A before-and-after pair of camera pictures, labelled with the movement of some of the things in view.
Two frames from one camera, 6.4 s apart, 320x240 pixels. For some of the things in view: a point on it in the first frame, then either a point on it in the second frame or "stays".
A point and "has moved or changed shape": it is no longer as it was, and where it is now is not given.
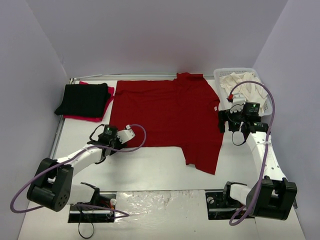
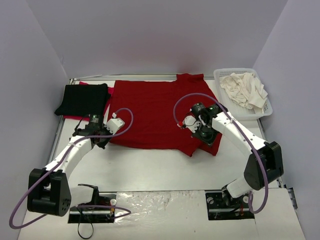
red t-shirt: x=184 y=113 has moved or changed shape
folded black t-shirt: x=88 y=100 stays
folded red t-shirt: x=98 y=119 stays
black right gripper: x=222 y=121 -> x=206 y=136
